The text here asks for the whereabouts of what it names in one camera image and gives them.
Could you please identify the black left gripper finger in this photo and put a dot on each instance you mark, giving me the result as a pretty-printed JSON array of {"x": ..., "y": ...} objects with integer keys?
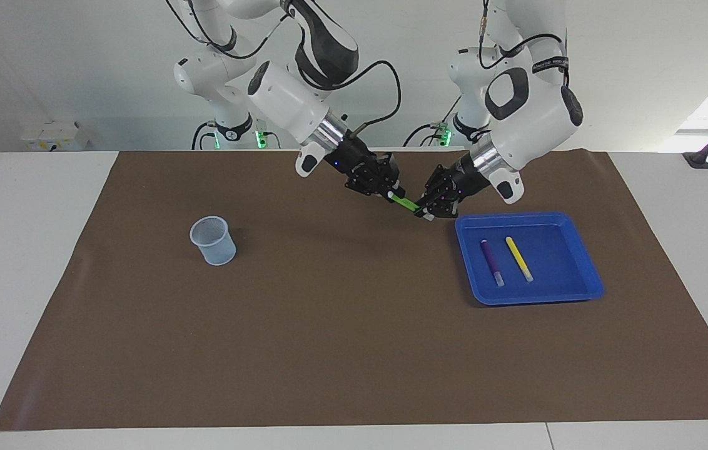
[
  {"x": 426, "y": 197},
  {"x": 426, "y": 215}
]

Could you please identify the green pen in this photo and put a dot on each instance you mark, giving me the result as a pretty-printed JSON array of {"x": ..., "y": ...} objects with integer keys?
[{"x": 405, "y": 202}]

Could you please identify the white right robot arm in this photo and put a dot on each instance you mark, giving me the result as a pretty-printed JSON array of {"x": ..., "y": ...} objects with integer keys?
[{"x": 291, "y": 100}]

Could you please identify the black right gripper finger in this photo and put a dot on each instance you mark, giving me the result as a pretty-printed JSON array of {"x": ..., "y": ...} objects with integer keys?
[
  {"x": 398, "y": 189},
  {"x": 385, "y": 194}
]

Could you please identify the brown table mat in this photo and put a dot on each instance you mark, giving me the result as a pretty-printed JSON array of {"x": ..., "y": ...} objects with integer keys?
[{"x": 354, "y": 350}]

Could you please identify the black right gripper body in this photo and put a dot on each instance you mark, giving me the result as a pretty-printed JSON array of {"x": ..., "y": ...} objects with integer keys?
[{"x": 366, "y": 170}]

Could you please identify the purple pen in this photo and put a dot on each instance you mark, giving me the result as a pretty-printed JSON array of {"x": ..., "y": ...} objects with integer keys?
[{"x": 489, "y": 256}]

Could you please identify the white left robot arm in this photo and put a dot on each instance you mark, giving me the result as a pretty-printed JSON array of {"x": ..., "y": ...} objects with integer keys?
[{"x": 535, "y": 125}]

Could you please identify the translucent mesh pen cup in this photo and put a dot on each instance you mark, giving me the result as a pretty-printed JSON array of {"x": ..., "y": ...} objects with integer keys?
[{"x": 216, "y": 250}]

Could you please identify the yellow pen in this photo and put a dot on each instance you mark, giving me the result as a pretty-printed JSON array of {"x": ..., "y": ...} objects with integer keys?
[{"x": 518, "y": 257}]

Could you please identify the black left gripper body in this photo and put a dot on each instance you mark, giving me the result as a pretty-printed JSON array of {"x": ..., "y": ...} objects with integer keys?
[{"x": 454, "y": 184}]

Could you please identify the blue plastic tray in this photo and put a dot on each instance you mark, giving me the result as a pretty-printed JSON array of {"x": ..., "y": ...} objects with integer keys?
[{"x": 573, "y": 278}]

